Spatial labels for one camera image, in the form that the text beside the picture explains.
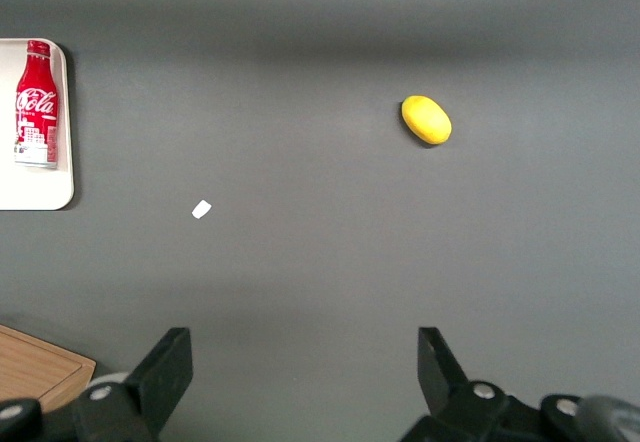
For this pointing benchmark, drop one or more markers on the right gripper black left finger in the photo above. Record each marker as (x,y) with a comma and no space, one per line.
(160,387)

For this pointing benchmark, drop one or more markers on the beige plastic tray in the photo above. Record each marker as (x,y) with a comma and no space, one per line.
(7,187)

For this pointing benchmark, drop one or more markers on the red cola bottle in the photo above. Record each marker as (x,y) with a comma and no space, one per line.
(36,107)

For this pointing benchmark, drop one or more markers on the small white tape piece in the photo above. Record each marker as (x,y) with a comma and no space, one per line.
(201,209)

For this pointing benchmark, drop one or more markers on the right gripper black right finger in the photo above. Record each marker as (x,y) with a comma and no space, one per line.
(442,387)

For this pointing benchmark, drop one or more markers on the wooden drawer cabinet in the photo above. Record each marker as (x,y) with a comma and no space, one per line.
(30,367)

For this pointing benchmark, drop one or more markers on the yellow lemon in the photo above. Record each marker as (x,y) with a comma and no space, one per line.
(426,120)

